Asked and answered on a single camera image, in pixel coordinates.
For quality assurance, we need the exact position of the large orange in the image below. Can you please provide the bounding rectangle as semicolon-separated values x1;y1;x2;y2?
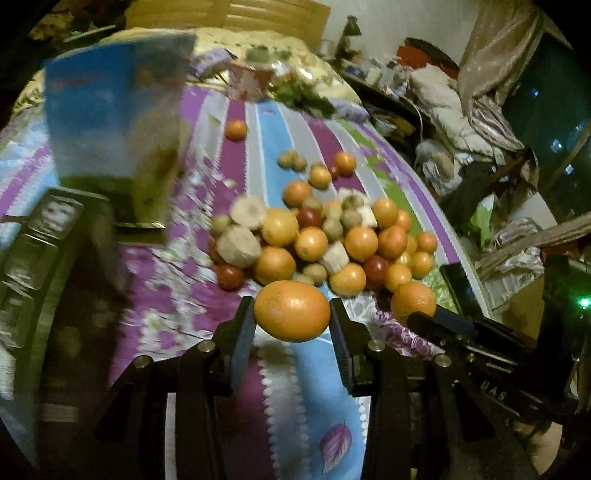
390;281;437;328
253;281;332;343

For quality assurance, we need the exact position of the pile of oranges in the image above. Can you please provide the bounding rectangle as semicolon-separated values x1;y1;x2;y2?
254;150;439;297

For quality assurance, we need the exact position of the red tomato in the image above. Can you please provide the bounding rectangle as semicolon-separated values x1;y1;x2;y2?
363;255;390;282
217;264;245;291
297;207;324;229

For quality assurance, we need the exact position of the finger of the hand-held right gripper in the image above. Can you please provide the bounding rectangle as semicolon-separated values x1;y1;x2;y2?
438;262;484;318
407;308;479;343

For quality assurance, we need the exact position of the white cable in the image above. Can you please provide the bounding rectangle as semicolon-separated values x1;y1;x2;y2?
402;97;428;148

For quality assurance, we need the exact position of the blue cardboard box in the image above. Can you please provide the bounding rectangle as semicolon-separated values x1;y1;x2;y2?
41;32;197;227

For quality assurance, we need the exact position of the striped floral bedsheet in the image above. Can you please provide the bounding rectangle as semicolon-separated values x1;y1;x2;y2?
0;83;490;480

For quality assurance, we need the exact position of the heap of clothes and bags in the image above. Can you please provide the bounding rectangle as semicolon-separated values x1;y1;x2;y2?
416;138;541;241

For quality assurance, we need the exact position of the cream quilt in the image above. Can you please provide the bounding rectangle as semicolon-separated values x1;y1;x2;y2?
9;25;361;121

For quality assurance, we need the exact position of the red cloth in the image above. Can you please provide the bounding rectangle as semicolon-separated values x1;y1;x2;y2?
397;39;458;70

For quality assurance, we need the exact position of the green leafy vegetable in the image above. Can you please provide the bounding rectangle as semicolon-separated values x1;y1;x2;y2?
272;78;338;118

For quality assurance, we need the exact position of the dark nightstand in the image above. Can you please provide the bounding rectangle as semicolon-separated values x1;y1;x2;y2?
342;65;435;134

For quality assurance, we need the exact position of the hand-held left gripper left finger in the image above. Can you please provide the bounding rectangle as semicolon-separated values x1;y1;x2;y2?
79;296;258;480

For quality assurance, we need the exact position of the dark window pane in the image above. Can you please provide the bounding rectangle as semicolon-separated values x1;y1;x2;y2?
503;28;591;217

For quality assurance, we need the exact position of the purple tissue packet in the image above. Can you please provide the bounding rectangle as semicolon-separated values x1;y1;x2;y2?
332;99;370;121

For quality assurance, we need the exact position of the wooden headboard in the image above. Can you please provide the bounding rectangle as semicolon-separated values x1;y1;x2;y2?
124;0;331;44

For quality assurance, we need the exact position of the pink curtain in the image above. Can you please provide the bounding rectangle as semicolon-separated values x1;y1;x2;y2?
457;0;550;153

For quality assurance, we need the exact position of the black desk lamp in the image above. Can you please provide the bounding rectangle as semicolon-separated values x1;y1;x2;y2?
342;16;363;51

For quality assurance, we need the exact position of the white bedding bundle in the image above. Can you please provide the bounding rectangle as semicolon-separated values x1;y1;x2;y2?
411;65;504;153

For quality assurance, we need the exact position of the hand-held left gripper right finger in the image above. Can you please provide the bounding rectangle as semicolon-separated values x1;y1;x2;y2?
329;298;540;480

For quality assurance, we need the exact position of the beige shiny cloth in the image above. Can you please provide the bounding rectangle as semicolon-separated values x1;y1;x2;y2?
475;217;591;282

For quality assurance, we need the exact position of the pile of clothes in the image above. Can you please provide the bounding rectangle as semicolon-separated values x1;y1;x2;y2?
28;9;125;43

